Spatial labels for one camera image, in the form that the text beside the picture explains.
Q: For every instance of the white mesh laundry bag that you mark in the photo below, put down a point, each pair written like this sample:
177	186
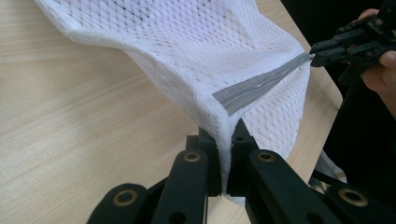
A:
199	53

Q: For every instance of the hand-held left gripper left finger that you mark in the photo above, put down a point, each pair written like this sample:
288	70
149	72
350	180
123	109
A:
214	168

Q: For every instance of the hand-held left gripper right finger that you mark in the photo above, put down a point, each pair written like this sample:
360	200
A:
238	161

